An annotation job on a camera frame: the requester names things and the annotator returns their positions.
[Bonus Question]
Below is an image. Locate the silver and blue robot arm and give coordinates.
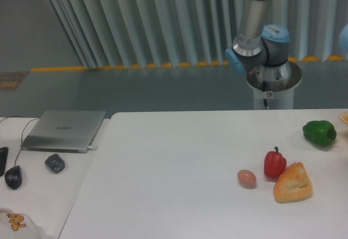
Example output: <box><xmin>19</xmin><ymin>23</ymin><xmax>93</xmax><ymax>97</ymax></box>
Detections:
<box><xmin>226</xmin><ymin>0</ymin><xmax>347</xmax><ymax>73</ymax></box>

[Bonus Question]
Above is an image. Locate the red bell pepper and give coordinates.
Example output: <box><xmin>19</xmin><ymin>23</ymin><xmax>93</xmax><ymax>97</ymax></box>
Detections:
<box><xmin>264</xmin><ymin>147</ymin><xmax>287</xmax><ymax>179</ymax></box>

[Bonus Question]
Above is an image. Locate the green bell pepper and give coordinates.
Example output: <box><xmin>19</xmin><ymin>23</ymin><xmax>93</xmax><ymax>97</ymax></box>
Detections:
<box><xmin>302</xmin><ymin>120</ymin><xmax>337</xmax><ymax>147</ymax></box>

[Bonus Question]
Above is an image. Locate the brown egg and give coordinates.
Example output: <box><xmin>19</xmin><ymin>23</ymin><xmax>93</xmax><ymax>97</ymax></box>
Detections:
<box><xmin>237</xmin><ymin>169</ymin><xmax>257</xmax><ymax>188</ymax></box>

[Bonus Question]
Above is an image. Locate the silver closed laptop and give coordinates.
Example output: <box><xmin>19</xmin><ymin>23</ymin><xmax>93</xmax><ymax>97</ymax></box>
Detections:
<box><xmin>21</xmin><ymin>110</ymin><xmax>105</xmax><ymax>153</ymax></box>

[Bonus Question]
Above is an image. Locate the white pleated curtain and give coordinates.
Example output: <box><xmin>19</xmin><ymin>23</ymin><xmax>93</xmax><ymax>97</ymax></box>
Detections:
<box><xmin>48</xmin><ymin>0</ymin><xmax>347</xmax><ymax>69</ymax></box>

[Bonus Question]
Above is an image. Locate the triangular puff pastry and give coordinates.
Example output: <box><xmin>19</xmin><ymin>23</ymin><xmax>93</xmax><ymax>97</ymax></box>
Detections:
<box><xmin>273</xmin><ymin>162</ymin><xmax>313</xmax><ymax>203</ymax></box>

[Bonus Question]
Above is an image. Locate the yellow object at table edge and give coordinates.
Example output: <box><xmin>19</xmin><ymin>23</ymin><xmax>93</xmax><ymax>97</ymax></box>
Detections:
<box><xmin>339</xmin><ymin>112</ymin><xmax>348</xmax><ymax>124</ymax></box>

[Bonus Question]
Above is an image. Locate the black computer mouse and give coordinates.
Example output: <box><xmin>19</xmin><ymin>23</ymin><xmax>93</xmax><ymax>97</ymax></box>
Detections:
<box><xmin>4</xmin><ymin>166</ymin><xmax>22</xmax><ymax>190</ymax></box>

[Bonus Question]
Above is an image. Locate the white cap with yellow letters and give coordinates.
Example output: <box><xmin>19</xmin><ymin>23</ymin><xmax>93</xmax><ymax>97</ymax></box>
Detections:
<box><xmin>1</xmin><ymin>208</ymin><xmax>54</xmax><ymax>238</ymax></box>

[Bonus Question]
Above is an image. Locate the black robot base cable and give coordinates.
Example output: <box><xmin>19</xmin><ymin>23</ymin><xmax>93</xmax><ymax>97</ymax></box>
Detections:
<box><xmin>262</xmin><ymin>80</ymin><xmax>270</xmax><ymax>111</ymax></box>

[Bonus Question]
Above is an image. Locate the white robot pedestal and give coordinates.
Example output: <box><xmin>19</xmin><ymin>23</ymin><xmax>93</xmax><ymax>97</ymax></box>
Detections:
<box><xmin>246</xmin><ymin>61</ymin><xmax>302</xmax><ymax>110</ymax></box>

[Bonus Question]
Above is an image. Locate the black mouse cable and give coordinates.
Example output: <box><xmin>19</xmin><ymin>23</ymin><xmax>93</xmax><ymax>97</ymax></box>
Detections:
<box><xmin>0</xmin><ymin>115</ymin><xmax>41</xmax><ymax>167</ymax></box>

